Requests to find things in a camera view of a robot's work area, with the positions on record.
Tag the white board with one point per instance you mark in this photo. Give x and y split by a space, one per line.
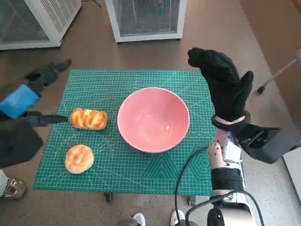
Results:
295 169

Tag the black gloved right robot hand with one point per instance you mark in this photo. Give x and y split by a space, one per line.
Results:
225 89

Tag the long braided toy bread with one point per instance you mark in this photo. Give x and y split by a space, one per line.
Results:
89 118

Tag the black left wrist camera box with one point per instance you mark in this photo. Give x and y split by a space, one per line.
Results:
16 143

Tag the white shoe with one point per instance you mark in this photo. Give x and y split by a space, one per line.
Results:
176 217
139 219

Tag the black table caster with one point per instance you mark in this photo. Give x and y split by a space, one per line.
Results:
108 197
191 200

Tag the round toy bread bun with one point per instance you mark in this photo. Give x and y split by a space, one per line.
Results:
78 159

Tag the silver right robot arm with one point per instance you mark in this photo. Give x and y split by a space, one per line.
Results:
218 153

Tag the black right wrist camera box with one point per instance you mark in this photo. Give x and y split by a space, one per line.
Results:
265 143

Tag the green cutting mat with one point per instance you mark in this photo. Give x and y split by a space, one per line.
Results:
117 169

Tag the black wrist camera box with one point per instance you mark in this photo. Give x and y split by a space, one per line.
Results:
265 143
16 143

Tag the white louvred mesh cabinet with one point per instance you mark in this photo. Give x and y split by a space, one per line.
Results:
61 18

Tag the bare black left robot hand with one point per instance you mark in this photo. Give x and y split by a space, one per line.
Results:
21 101

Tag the grey metal stand leg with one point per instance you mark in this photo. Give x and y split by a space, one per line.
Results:
279 73

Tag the pink bowl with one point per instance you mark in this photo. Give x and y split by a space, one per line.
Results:
152 120

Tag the person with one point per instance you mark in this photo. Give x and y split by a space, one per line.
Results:
14 188

